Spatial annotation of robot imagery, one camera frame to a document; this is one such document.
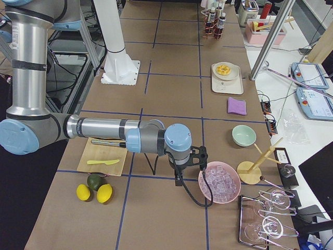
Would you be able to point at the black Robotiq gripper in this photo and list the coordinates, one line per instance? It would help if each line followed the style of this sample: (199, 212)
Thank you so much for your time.
(179, 170)

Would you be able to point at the tea bottle white cap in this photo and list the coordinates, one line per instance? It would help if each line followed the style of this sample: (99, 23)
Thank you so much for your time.
(219, 9)

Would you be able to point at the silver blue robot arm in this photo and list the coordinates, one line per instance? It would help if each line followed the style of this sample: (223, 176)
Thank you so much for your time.
(29, 125)

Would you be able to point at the beige rectangular tray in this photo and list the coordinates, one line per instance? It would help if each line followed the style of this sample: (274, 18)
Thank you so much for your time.
(234, 86)

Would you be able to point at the metal glass rack tray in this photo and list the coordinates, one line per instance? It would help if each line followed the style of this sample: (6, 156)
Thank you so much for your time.
(249, 222)

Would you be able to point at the tea bottle in rack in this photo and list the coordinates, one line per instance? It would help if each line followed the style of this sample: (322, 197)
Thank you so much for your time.
(210, 20)
(220, 25)

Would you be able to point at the pink bowl of ice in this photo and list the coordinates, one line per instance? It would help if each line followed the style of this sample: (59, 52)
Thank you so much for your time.
(224, 182)

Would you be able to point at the mint green bowl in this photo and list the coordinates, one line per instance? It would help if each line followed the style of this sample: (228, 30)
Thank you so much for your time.
(243, 135)

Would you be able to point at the wooden mug tree stand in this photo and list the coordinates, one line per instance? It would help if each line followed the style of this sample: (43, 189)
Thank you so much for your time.
(249, 172)

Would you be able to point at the purple folded cloth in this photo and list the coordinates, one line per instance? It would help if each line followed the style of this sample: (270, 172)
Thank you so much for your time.
(235, 106)

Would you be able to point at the steel muddler black tip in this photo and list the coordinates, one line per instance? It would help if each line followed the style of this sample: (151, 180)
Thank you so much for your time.
(109, 143)

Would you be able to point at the glazed donut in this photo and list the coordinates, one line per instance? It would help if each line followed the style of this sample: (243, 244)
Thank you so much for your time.
(223, 70)

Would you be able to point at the yellow plastic knife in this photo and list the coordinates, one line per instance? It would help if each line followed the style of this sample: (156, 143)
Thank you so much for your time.
(106, 162)

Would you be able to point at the black scale with jigger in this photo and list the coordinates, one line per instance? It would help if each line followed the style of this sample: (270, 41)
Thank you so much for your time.
(287, 172)

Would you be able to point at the cream round plate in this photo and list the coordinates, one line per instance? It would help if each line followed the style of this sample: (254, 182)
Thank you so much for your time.
(235, 70)

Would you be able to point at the upper wine glass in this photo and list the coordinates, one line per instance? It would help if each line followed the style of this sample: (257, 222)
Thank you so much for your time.
(277, 199)

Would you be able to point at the wine glass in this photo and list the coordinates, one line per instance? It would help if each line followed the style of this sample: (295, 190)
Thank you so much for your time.
(277, 199)
(259, 231)

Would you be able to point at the clear plastic bag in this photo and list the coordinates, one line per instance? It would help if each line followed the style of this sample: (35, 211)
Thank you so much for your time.
(294, 130)

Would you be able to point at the yellow lemon right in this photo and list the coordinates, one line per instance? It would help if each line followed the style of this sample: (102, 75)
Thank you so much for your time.
(104, 193)

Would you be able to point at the yellow lemon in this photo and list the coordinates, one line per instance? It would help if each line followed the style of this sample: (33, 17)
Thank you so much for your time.
(104, 193)
(83, 192)

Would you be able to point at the lower wine glass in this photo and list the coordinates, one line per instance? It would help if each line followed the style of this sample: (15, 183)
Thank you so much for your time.
(259, 231)

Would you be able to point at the wooden cutting board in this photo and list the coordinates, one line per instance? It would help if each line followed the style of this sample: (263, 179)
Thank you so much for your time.
(98, 152)

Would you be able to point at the green lime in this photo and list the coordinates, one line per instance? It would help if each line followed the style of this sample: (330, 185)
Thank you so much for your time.
(94, 181)

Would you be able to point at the yellow lemon left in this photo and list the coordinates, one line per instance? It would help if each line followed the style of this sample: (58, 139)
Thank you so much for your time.
(83, 192)

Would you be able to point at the right teach pendant tablet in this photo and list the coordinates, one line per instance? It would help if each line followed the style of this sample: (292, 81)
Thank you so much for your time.
(314, 105)

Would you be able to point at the teach pendant tablet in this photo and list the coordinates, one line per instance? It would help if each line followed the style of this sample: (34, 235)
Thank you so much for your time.
(314, 105)
(309, 74)

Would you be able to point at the pink storage bin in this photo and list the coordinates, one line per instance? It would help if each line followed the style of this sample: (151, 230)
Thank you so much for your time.
(259, 37)

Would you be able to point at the left teach pendant tablet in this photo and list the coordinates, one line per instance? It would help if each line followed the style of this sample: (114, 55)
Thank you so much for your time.
(309, 74)

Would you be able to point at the cream toaster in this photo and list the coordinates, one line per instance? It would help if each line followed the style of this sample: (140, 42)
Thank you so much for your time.
(247, 10)

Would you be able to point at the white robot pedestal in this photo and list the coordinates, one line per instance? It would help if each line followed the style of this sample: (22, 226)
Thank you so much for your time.
(119, 68)

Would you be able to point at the copper wire bottle rack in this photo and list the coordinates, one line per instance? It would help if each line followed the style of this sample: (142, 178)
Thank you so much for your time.
(212, 34)

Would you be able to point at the aluminium frame post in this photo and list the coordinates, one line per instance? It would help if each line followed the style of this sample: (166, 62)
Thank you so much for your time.
(276, 27)

